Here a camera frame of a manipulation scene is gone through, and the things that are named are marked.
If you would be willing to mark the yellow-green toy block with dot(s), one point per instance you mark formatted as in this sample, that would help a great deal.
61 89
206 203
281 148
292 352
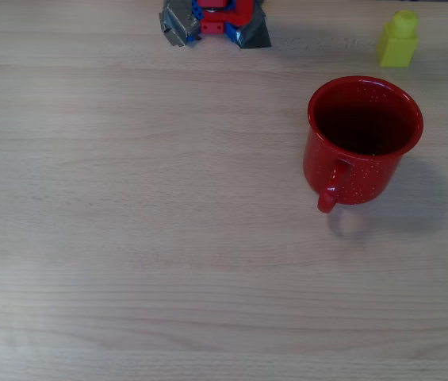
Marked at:
397 45

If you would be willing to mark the grey metal clamp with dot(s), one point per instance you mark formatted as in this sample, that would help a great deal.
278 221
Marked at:
176 25

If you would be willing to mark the red speckled enamel mug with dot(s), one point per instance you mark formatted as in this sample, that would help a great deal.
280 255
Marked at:
362 174

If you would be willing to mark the grey tape piece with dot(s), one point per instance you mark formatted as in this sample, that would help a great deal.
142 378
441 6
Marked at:
256 33

